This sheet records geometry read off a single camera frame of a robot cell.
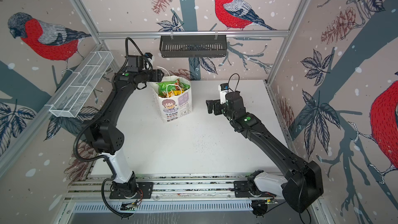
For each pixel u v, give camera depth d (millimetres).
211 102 676
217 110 684
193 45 1065
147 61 701
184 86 878
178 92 831
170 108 856
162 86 899
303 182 386
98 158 492
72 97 728
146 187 746
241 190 727
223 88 658
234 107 567
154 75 766
